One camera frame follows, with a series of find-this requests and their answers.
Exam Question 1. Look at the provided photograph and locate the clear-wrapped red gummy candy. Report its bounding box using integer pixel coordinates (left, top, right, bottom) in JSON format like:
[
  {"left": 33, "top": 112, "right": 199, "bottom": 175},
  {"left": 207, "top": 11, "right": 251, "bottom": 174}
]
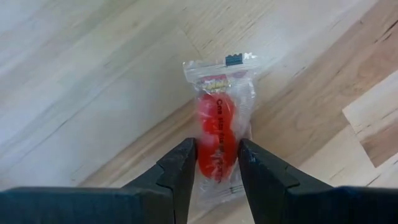
[{"left": 182, "top": 52, "right": 258, "bottom": 212}]

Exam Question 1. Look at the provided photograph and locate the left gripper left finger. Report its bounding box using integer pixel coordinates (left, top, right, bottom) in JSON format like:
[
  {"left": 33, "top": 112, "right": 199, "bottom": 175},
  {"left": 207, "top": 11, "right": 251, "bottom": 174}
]
[{"left": 121, "top": 138, "right": 197, "bottom": 224}]

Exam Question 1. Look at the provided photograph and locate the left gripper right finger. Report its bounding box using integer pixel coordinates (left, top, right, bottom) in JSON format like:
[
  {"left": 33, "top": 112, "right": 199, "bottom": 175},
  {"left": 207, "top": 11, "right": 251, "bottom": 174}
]
[{"left": 238, "top": 139, "right": 335, "bottom": 224}]

